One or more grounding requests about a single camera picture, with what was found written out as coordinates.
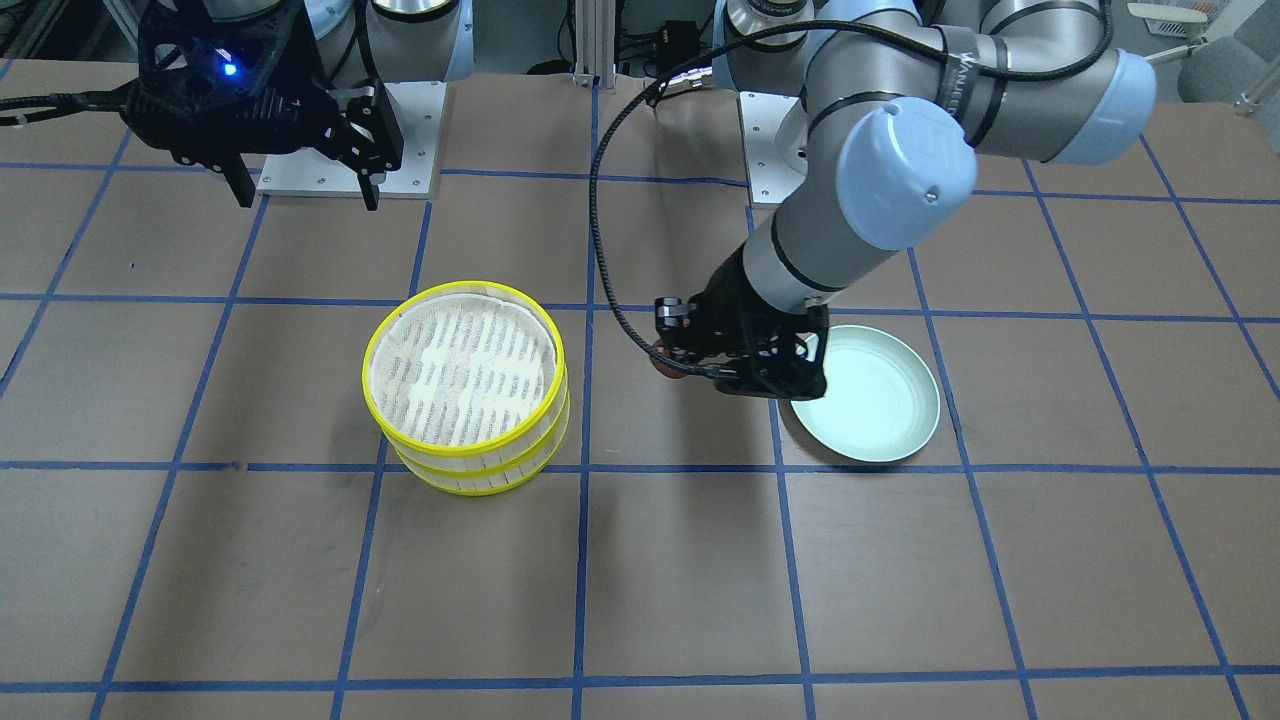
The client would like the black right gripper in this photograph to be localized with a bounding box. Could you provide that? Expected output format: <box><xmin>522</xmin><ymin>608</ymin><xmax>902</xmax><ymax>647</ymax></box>
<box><xmin>125</xmin><ymin>1</ymin><xmax>402</xmax><ymax>211</ymax></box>

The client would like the light green plate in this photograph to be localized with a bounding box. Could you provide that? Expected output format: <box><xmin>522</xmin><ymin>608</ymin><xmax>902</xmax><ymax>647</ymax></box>
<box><xmin>791</xmin><ymin>325</ymin><xmax>941</xmax><ymax>462</ymax></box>

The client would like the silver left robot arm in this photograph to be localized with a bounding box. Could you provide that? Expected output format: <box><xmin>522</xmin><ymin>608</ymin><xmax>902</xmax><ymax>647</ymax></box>
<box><xmin>653</xmin><ymin>1</ymin><xmax>1157</xmax><ymax>400</ymax></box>

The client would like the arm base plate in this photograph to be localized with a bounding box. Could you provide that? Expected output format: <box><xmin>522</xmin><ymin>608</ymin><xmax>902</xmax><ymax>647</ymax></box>
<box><xmin>739</xmin><ymin>92</ymin><xmax>808</xmax><ymax>209</ymax></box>
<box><xmin>256</xmin><ymin>82</ymin><xmax>451</xmax><ymax>200</ymax></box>

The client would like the brown steamed bun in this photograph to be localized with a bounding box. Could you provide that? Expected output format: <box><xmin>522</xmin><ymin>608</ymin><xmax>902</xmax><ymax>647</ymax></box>
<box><xmin>650</xmin><ymin>338</ymin><xmax>689</xmax><ymax>380</ymax></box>

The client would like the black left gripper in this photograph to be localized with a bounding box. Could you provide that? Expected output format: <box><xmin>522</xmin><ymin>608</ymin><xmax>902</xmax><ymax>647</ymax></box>
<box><xmin>655</xmin><ymin>249</ymin><xmax>829</xmax><ymax>401</ymax></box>

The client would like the yellow bamboo steamer basket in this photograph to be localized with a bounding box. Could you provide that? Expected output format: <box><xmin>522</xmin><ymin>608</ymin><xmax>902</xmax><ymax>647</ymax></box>
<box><xmin>381</xmin><ymin>386</ymin><xmax>572</xmax><ymax>496</ymax></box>

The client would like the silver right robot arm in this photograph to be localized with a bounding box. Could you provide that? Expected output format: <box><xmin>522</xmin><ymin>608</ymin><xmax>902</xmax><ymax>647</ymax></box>
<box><xmin>122</xmin><ymin>1</ymin><xmax>474</xmax><ymax>210</ymax></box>

